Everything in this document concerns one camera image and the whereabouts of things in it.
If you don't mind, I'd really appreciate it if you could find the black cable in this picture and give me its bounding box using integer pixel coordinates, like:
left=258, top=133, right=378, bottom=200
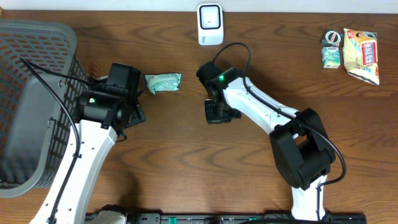
left=19, top=57, right=94, bottom=224
left=212, top=42, right=347, bottom=221

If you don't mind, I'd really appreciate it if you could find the white barcode scanner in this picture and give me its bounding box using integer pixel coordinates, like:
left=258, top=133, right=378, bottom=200
left=197, top=3, right=224, bottom=45

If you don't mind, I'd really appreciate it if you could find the yellow wet wipes pack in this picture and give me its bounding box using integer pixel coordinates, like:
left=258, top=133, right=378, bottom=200
left=343, top=28, right=379, bottom=86

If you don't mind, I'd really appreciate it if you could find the right black cable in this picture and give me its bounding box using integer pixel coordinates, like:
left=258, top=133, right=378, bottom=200
left=212, top=42, right=347, bottom=221

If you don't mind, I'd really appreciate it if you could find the teal Kleenex tissue pack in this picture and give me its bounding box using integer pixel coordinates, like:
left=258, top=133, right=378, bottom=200
left=322, top=47, right=341, bottom=68

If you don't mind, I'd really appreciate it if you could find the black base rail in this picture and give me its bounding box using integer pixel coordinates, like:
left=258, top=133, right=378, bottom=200
left=85, top=212, right=368, bottom=224

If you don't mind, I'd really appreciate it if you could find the grey plastic basket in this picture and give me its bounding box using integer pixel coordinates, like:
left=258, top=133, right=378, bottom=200
left=1, top=19, right=87, bottom=198

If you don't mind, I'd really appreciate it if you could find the left black cable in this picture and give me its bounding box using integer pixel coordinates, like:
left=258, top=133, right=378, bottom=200
left=19, top=57, right=94, bottom=224

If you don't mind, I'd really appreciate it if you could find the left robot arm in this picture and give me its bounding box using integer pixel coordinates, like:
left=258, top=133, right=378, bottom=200
left=32, top=63, right=145, bottom=223

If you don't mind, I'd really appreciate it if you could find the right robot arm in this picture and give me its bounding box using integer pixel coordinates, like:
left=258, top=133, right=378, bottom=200
left=196, top=61, right=336, bottom=221

